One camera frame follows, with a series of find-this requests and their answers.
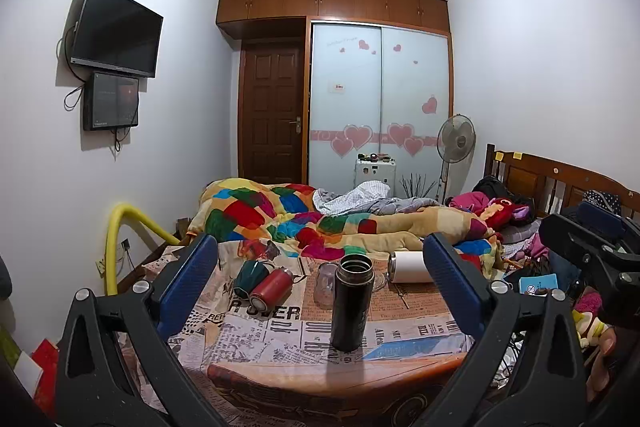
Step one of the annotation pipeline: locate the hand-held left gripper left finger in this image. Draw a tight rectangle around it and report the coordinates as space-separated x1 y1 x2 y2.
54 233 228 427

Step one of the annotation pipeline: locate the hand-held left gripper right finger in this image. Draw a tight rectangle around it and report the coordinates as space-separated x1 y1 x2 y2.
422 233 588 427

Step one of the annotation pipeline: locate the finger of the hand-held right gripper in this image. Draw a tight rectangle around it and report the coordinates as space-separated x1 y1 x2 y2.
577 201 640 254
539 213 640 324

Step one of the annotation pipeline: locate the white thermos cup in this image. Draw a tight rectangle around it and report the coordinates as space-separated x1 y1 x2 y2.
388 251 436 284

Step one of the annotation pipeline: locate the red thermos cup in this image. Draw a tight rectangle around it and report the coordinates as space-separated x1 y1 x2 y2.
249 268 296 317

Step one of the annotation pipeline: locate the black thermos cup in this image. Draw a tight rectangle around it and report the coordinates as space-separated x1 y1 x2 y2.
330 253 375 352

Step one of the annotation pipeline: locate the clear glass cup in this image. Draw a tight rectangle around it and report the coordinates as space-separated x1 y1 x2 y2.
314 262 341 308

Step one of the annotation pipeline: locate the dotted dark bag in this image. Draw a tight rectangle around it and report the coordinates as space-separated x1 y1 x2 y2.
582 189 622 214

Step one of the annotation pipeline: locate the blue box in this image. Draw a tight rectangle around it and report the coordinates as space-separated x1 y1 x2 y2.
519 274 560 296

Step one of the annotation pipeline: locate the wooden bed headboard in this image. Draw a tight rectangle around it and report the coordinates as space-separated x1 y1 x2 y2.
484 144 640 228

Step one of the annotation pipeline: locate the pink cloth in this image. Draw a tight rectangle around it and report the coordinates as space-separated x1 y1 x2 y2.
449 193 489 214

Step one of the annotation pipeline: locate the red plush toy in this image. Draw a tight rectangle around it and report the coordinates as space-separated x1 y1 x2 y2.
479 197 532 229

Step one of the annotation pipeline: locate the yellow foam pipe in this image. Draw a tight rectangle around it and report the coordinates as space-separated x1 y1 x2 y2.
102 203 182 296

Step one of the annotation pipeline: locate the colourful patchwork quilt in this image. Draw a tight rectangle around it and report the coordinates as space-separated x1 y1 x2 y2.
187 178 503 269

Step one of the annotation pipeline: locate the black bag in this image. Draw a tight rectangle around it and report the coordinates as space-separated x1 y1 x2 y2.
472 176 512 208

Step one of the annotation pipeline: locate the dried twigs bundle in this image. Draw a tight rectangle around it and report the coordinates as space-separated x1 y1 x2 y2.
400 172 437 198

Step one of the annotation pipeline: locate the newspaper print tablecloth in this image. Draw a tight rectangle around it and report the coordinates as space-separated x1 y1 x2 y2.
120 239 506 427

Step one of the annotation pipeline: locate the grey checked cloth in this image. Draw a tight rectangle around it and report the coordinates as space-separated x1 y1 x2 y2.
314 181 442 216

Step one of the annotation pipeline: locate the white bedside cabinet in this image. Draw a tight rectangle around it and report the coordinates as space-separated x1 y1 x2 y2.
355 153 398 188

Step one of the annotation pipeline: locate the standing electric fan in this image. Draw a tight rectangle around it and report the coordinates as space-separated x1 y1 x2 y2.
436 114 476 204

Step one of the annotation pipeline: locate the red paper bag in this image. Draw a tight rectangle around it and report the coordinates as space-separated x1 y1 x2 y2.
30 339 60 414

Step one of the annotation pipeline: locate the brown wooden door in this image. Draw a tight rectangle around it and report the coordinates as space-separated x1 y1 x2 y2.
240 44 306 184

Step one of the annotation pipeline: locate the frosted wardrobe door with hearts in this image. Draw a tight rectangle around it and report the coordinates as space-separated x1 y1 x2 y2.
382 27 449 198
310 23 384 186

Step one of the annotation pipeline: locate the brown overhead cabinet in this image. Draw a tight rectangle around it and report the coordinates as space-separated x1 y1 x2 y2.
216 0 451 40

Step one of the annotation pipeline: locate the small black wall monitor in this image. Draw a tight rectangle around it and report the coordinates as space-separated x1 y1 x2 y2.
82 73 140 132

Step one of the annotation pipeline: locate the black wall television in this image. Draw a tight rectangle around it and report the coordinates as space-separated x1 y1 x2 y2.
67 0 164 79

